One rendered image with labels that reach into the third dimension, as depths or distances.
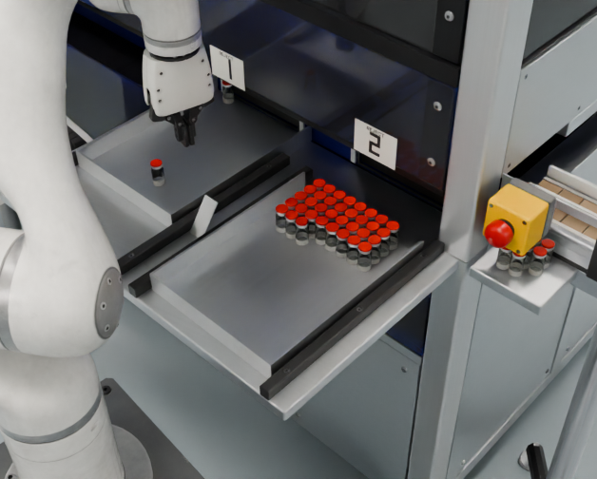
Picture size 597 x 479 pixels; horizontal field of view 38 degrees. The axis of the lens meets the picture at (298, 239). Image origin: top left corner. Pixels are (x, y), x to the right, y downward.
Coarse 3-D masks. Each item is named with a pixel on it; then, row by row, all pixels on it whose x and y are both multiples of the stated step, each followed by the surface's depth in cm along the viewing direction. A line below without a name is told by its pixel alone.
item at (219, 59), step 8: (216, 48) 154; (216, 56) 155; (224, 56) 154; (232, 56) 152; (216, 64) 157; (224, 64) 155; (232, 64) 153; (240, 64) 152; (216, 72) 158; (224, 72) 156; (232, 72) 154; (240, 72) 153; (224, 80) 157; (232, 80) 156; (240, 80) 154
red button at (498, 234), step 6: (492, 222) 125; (498, 222) 124; (504, 222) 124; (486, 228) 125; (492, 228) 124; (498, 228) 124; (504, 228) 124; (486, 234) 125; (492, 234) 124; (498, 234) 124; (504, 234) 123; (510, 234) 124; (492, 240) 125; (498, 240) 124; (504, 240) 124; (510, 240) 125; (498, 246) 125; (504, 246) 125
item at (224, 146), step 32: (128, 128) 162; (160, 128) 165; (224, 128) 165; (256, 128) 165; (288, 128) 165; (96, 160) 158; (128, 160) 158; (192, 160) 158; (224, 160) 158; (256, 160) 152; (128, 192) 148; (160, 192) 151; (192, 192) 151
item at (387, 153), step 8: (360, 128) 138; (368, 128) 137; (360, 136) 139; (368, 136) 138; (384, 136) 135; (360, 144) 140; (368, 144) 139; (384, 144) 136; (392, 144) 135; (368, 152) 140; (376, 152) 138; (384, 152) 137; (392, 152) 136; (376, 160) 139; (384, 160) 138; (392, 160) 136; (392, 168) 138
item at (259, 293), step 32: (288, 192) 148; (224, 224) 140; (256, 224) 145; (192, 256) 137; (224, 256) 139; (256, 256) 139; (288, 256) 139; (320, 256) 139; (160, 288) 132; (192, 288) 134; (224, 288) 134; (256, 288) 134; (288, 288) 134; (320, 288) 134; (352, 288) 133; (224, 320) 129; (256, 320) 129; (288, 320) 129; (320, 320) 129; (256, 352) 120; (288, 352) 120
